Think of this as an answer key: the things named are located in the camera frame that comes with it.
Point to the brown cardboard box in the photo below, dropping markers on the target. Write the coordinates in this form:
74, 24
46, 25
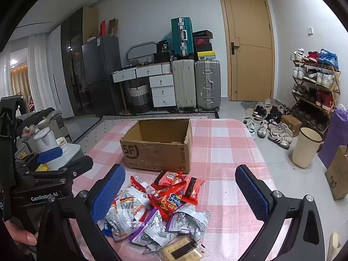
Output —
152, 155

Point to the red packet with dark stripe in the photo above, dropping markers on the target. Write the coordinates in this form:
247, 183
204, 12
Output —
190, 189

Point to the clear cracker packet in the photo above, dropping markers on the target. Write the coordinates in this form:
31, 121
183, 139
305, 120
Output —
179, 247

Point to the white curtain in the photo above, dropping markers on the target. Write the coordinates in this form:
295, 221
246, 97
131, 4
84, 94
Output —
38, 68

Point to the grey doormat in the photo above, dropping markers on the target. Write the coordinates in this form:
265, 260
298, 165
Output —
247, 106

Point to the teal suitcase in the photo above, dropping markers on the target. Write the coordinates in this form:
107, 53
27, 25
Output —
180, 38

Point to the wooden shoe rack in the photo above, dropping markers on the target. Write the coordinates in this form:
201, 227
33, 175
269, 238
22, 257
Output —
335, 87

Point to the dark glass wardrobe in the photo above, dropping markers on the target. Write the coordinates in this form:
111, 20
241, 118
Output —
73, 59

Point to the person's left hand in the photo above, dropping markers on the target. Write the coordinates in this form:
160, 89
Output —
19, 233

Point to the folded brown cardboard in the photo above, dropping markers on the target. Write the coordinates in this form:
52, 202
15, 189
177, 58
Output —
113, 27

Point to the plain black shoe box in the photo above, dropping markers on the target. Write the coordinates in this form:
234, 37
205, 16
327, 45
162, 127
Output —
204, 47

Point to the woven laundry basket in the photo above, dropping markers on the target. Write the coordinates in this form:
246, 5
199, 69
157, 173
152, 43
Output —
138, 98

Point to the small closed cardboard box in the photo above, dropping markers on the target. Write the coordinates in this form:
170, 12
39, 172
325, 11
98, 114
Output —
291, 125

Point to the white side table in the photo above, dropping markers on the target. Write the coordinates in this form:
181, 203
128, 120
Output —
70, 152

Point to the small white basket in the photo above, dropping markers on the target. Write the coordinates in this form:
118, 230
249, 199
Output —
150, 58

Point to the heap of loose shoes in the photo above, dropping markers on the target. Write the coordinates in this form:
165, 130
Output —
277, 133

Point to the red packet with white label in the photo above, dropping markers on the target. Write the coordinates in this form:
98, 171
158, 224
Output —
138, 183

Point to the person's left forearm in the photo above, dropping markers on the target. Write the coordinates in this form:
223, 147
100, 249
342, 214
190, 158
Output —
6, 247

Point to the black shoe box red stripe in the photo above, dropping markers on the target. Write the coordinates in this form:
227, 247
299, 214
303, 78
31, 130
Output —
202, 34

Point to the silver suitcase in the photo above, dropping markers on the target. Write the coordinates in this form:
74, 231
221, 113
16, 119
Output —
208, 84

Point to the purple bag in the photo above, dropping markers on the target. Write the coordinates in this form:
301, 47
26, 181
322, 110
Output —
334, 136

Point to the dotted rug with striped border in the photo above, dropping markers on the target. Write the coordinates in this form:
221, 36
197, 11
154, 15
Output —
89, 130

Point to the yellow curtain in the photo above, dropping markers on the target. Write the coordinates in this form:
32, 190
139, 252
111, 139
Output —
20, 84

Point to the open printed cardboard box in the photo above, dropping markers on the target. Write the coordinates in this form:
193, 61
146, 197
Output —
338, 176

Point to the pink checkered tablecloth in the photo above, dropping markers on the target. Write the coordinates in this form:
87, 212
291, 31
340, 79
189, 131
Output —
225, 146

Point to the white lidded jar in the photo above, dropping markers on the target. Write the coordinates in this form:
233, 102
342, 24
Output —
45, 140

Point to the yellow black shoe box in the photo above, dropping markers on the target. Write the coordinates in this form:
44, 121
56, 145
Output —
206, 55

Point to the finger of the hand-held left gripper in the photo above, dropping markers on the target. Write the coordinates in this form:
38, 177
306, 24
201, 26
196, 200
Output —
76, 167
49, 155

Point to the grey arched frame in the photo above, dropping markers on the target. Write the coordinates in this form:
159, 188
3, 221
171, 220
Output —
132, 49

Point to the red cracker packet blue label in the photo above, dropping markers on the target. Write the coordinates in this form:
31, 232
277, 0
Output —
165, 198

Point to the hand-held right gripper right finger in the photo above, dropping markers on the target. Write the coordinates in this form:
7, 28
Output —
252, 193

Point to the beige suitcase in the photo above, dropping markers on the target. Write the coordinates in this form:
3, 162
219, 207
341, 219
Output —
183, 84

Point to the rows of stored sneakers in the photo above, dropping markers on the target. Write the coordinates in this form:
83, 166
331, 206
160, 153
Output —
323, 78

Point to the silver purple snack packet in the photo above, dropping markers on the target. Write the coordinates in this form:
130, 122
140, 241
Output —
187, 217
152, 228

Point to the red paper bag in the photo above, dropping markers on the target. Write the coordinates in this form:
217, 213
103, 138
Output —
103, 27

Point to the cream waste bin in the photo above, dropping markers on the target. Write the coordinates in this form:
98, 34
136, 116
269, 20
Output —
306, 149

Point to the tan wooden door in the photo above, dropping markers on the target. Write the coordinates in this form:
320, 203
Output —
250, 68

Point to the white orange noodle packet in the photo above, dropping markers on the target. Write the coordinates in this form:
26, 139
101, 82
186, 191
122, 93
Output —
119, 220
130, 201

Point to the black printed bag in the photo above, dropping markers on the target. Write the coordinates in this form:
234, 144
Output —
163, 46

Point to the black storage case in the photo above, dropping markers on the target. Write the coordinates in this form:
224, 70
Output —
162, 57

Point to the white desk with drawers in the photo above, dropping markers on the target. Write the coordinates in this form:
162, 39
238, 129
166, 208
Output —
163, 87

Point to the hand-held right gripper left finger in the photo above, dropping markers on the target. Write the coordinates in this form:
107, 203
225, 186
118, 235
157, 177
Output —
108, 193

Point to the dark grey refrigerator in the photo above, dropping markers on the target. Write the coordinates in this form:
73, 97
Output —
103, 68

